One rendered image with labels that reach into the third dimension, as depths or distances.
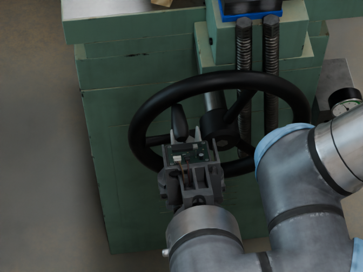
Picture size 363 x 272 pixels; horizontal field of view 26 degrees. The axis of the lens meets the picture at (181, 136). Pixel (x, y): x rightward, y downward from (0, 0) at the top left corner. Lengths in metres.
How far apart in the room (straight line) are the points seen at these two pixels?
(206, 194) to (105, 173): 0.73
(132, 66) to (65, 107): 0.92
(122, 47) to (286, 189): 0.51
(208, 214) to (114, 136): 0.64
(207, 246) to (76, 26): 0.52
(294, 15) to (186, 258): 0.46
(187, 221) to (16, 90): 1.46
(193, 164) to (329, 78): 0.62
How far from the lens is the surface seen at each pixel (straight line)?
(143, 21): 1.28
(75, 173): 2.15
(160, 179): 1.07
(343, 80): 1.56
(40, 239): 2.07
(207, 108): 1.25
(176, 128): 1.11
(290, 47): 1.23
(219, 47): 1.20
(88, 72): 1.37
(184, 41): 1.33
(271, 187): 0.93
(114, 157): 1.60
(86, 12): 1.27
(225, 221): 0.93
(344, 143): 0.89
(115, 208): 1.80
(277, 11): 1.18
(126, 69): 1.37
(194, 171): 0.98
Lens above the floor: 1.85
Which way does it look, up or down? 57 degrees down
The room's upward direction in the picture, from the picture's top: straight up
